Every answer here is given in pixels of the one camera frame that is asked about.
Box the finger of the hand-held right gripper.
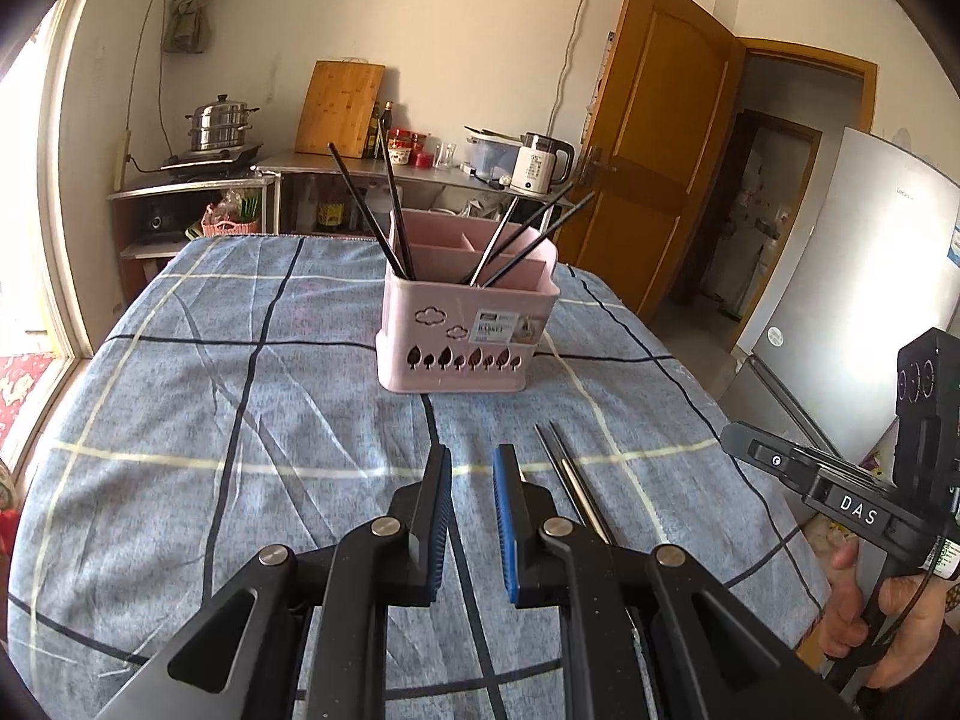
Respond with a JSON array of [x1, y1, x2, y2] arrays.
[[721, 422, 830, 494]]

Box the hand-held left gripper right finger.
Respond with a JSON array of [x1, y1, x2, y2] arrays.
[[491, 444, 833, 720]]

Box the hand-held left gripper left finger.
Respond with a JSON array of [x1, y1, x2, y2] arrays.
[[94, 444, 455, 720]]

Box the chopsticks pair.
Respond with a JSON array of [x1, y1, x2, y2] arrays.
[[534, 424, 605, 545]]

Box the silver metal chopstick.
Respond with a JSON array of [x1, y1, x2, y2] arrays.
[[551, 422, 617, 547]]

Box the pink plastic utensil basket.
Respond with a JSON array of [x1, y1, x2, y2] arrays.
[[375, 206, 560, 396]]

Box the person's right forearm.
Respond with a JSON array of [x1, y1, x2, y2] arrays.
[[900, 592, 960, 720]]

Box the person's right hand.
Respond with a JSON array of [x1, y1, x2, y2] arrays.
[[817, 542, 952, 692]]

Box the silver refrigerator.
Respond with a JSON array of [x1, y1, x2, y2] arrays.
[[720, 126, 960, 481]]

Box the blue checked tablecloth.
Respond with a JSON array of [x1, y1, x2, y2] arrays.
[[7, 232, 833, 720]]

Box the plastic bags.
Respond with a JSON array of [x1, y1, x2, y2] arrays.
[[431, 195, 500, 220]]

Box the orange wooden door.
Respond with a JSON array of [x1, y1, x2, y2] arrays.
[[555, 0, 747, 320]]

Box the white electric kettle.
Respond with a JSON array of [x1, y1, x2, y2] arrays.
[[510, 131, 577, 198]]

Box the small pink basket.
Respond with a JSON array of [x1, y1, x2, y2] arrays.
[[201, 191, 263, 239]]

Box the clear water filter pitcher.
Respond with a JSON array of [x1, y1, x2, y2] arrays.
[[465, 127, 522, 181]]

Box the steel kitchen table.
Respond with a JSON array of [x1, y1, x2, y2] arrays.
[[251, 152, 526, 237]]

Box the black speaker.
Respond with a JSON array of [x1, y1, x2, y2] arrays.
[[135, 202, 185, 245]]

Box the bamboo cutting board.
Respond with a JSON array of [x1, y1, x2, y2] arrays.
[[294, 60, 387, 160]]

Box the black induction cooker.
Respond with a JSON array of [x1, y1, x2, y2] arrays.
[[160, 142, 265, 172]]

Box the red patterned carpet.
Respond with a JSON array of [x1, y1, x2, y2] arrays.
[[0, 349, 57, 458]]

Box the steel steamer pot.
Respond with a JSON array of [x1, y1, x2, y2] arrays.
[[184, 94, 260, 153]]

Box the orange wooden door frame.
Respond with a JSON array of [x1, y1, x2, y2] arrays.
[[739, 37, 878, 136]]

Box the white window frame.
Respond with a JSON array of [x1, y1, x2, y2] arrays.
[[0, 0, 113, 481]]

